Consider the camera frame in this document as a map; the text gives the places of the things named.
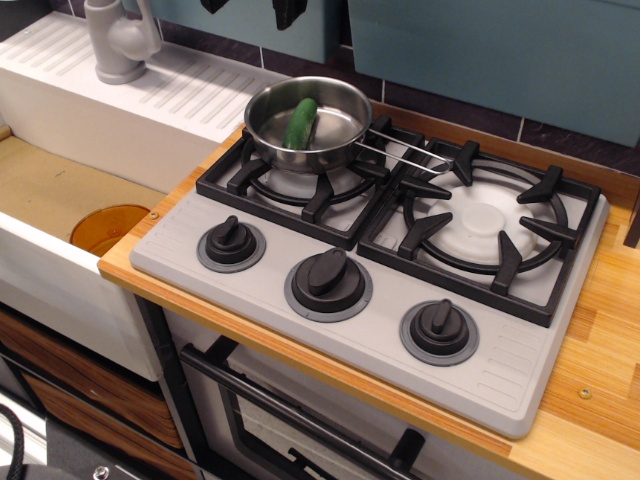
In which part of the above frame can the black braided cable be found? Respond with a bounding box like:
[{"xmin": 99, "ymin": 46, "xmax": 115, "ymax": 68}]
[{"xmin": 0, "ymin": 403, "xmax": 27, "ymax": 480}]

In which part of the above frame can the black right burner grate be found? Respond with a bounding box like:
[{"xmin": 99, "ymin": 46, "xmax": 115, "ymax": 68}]
[{"xmin": 358, "ymin": 139, "xmax": 609, "ymax": 327}]

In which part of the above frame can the black stove knob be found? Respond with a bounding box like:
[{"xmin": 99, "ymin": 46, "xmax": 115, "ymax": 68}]
[
  {"xmin": 197, "ymin": 215, "xmax": 267, "ymax": 274},
  {"xmin": 399, "ymin": 299, "xmax": 480, "ymax": 367},
  {"xmin": 284, "ymin": 248, "xmax": 373, "ymax": 323}
]

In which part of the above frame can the black left stove knob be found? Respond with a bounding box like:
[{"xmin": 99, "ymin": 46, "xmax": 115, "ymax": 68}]
[{"xmin": 197, "ymin": 215, "xmax": 267, "ymax": 274}]

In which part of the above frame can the orange plastic bowl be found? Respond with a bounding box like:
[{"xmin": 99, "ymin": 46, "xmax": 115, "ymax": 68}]
[{"xmin": 69, "ymin": 204, "xmax": 150, "ymax": 257}]

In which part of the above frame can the toy oven door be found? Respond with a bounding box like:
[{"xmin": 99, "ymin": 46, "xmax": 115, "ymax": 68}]
[{"xmin": 166, "ymin": 312, "xmax": 515, "ymax": 479}]

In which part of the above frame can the green toy pickle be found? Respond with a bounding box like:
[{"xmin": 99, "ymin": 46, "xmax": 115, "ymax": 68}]
[{"xmin": 282, "ymin": 98, "xmax": 318, "ymax": 150}]

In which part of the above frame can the grey toy faucet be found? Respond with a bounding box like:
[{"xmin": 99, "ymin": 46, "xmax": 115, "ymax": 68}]
[{"xmin": 84, "ymin": 0, "xmax": 162, "ymax": 85}]

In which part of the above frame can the black burner grate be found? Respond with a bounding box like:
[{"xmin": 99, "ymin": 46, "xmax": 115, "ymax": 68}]
[
  {"xmin": 358, "ymin": 139, "xmax": 609, "ymax": 327},
  {"xmin": 196, "ymin": 116, "xmax": 425, "ymax": 250}
]

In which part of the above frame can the black oven door handle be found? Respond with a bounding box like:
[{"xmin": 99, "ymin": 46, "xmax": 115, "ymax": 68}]
[{"xmin": 179, "ymin": 338, "xmax": 424, "ymax": 479}]

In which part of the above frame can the stainless steel pan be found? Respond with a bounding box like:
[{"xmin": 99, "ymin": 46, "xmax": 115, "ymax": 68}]
[{"xmin": 244, "ymin": 76, "xmax": 453, "ymax": 175}]

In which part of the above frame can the grey toy stove top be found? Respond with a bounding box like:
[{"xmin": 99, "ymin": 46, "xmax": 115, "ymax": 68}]
[{"xmin": 130, "ymin": 116, "xmax": 609, "ymax": 438}]

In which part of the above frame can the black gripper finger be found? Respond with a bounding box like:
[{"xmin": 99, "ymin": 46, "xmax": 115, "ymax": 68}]
[
  {"xmin": 272, "ymin": 0, "xmax": 308, "ymax": 31},
  {"xmin": 200, "ymin": 0, "xmax": 228, "ymax": 14}
]

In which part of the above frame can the wooden drawer front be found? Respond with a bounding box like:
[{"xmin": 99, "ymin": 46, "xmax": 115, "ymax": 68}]
[{"xmin": 1, "ymin": 307, "xmax": 197, "ymax": 479}]

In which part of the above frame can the black left burner grate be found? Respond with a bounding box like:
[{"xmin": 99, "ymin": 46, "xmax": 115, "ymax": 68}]
[{"xmin": 196, "ymin": 116, "xmax": 425, "ymax": 250}]

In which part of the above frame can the black middle stove knob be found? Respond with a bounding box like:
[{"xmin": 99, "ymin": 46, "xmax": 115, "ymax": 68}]
[{"xmin": 284, "ymin": 248, "xmax": 373, "ymax": 323}]

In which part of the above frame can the black right stove knob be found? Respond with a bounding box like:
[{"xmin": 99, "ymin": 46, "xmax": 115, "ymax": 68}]
[{"xmin": 399, "ymin": 299, "xmax": 480, "ymax": 367}]

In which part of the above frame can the white toy sink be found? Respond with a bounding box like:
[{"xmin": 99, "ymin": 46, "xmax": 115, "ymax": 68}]
[{"xmin": 1, "ymin": 13, "xmax": 277, "ymax": 381}]

